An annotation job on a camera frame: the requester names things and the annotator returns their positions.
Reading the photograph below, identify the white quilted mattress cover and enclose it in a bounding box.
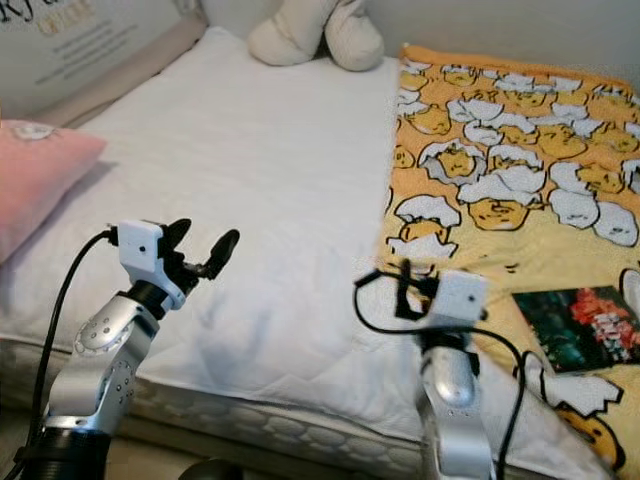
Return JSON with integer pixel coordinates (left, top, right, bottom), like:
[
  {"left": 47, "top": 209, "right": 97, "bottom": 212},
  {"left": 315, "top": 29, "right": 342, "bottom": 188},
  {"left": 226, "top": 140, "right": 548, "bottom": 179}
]
[{"left": 0, "top": 25, "right": 591, "bottom": 471}]

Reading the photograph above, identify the yellow cartoon print blanket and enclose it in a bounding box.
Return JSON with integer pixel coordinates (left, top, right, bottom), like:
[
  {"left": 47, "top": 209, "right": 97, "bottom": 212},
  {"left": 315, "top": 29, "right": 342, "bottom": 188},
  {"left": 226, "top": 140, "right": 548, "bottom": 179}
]
[{"left": 378, "top": 43, "right": 640, "bottom": 471}]

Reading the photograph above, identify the black robot left leg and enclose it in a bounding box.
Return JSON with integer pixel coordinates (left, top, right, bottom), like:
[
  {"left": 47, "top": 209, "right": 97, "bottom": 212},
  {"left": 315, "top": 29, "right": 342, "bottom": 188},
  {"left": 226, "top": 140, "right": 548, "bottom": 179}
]
[{"left": 178, "top": 458, "right": 246, "bottom": 480}]

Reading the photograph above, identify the grey quilted mattress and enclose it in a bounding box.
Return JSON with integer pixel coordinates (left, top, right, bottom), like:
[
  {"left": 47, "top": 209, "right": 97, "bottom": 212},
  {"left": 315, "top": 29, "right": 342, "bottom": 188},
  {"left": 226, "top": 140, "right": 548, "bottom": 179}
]
[{"left": 0, "top": 330, "right": 541, "bottom": 480}]

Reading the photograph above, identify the pink fluffy pillow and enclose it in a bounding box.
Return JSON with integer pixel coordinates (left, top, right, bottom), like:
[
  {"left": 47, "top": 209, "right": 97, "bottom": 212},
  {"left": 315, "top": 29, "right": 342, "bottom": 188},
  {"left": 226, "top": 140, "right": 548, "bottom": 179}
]
[{"left": 0, "top": 120, "right": 108, "bottom": 263}]

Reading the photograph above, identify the dark illustrated book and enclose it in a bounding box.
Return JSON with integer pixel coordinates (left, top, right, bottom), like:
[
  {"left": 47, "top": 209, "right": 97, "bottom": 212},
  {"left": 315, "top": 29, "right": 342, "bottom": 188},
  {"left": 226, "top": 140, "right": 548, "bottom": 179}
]
[{"left": 512, "top": 285, "right": 640, "bottom": 374}]

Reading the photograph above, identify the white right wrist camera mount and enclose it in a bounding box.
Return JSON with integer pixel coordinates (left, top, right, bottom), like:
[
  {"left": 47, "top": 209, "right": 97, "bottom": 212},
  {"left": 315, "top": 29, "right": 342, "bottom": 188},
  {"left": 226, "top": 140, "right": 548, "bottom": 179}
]
[{"left": 425, "top": 269, "right": 489, "bottom": 331}]

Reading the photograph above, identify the cream plush toy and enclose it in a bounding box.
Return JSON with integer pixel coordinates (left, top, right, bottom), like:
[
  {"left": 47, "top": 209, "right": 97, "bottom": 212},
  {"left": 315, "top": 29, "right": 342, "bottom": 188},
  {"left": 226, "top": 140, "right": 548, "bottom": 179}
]
[{"left": 248, "top": 0, "right": 386, "bottom": 73}]

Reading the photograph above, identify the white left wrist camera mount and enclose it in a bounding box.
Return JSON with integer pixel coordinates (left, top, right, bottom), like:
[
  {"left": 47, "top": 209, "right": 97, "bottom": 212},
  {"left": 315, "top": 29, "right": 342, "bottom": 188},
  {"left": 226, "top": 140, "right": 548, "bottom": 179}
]
[{"left": 117, "top": 220, "right": 189, "bottom": 309}]

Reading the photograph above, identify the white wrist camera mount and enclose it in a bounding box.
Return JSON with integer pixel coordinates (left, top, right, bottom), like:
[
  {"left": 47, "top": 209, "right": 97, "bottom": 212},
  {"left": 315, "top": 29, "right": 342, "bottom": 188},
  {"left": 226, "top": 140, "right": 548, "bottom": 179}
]
[
  {"left": 425, "top": 269, "right": 489, "bottom": 331},
  {"left": 117, "top": 220, "right": 189, "bottom": 309}
]

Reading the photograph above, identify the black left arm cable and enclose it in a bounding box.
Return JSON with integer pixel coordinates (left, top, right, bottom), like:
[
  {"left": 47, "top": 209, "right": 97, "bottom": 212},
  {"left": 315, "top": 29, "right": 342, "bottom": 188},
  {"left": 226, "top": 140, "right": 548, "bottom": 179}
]
[{"left": 25, "top": 228, "right": 121, "bottom": 471}]

